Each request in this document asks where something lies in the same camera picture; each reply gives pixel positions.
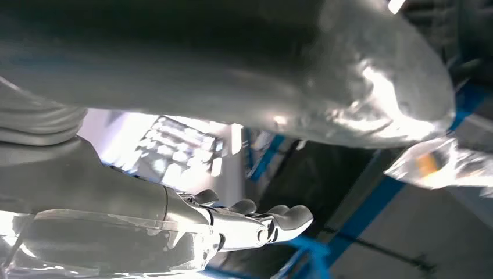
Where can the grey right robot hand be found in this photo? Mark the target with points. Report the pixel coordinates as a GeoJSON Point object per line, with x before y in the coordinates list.
{"type": "Point", "coordinates": [96, 192]}

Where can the blue metal shelf rack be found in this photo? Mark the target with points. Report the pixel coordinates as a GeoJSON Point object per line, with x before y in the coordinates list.
{"type": "Point", "coordinates": [369, 208]}

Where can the white plastic crate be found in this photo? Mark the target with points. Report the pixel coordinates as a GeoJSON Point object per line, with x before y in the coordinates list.
{"type": "Point", "coordinates": [173, 154]}

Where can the grey robot body shell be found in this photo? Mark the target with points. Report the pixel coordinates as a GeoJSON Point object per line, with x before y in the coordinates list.
{"type": "Point", "coordinates": [192, 57]}

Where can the clear plastic bag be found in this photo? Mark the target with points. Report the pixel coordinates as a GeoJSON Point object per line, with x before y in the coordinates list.
{"type": "Point", "coordinates": [443, 165]}

